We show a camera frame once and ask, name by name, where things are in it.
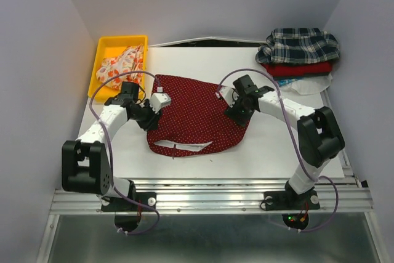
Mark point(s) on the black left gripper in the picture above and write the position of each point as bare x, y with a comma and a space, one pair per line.
152, 123

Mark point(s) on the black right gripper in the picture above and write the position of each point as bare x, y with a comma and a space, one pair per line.
231, 112

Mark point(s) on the dark red polka dot skirt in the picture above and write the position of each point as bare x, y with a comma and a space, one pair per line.
195, 122

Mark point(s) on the navy white plaid skirt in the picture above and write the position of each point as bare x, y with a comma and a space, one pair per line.
298, 46

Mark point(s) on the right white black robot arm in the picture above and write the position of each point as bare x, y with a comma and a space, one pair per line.
314, 132

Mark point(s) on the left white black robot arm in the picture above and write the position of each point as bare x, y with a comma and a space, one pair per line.
87, 162

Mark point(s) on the folded red skirt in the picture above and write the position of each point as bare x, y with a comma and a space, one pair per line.
289, 71

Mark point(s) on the orange floral white skirt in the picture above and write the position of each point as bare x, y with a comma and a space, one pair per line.
131, 59

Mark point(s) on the white blue patterned skirt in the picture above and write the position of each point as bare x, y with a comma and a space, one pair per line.
306, 86

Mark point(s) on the yellow plastic bin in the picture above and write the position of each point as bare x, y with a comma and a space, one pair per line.
112, 46

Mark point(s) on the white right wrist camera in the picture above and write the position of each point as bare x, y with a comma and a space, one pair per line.
228, 94

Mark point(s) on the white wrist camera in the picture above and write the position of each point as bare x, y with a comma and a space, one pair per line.
228, 94
158, 101

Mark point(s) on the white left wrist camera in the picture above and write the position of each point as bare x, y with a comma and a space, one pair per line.
158, 101

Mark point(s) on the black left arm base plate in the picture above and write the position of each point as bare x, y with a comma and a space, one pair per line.
121, 205

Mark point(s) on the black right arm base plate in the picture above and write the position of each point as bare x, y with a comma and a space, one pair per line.
288, 201

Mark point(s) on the aluminium table frame rail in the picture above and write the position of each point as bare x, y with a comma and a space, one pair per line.
230, 182

